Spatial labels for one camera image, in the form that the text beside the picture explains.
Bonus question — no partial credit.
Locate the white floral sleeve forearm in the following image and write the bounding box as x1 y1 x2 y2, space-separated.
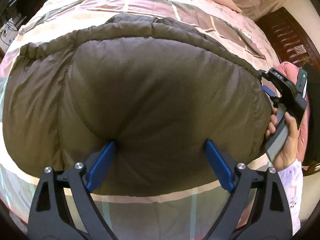
278 159 303 235

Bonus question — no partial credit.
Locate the person's right hand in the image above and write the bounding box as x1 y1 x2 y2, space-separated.
265 107 301 172

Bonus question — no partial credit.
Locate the brown puffer jacket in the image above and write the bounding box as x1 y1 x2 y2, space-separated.
3 14 272 197

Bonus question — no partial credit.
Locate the dark cabinet with appliances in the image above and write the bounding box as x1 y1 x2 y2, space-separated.
1 0 46 54

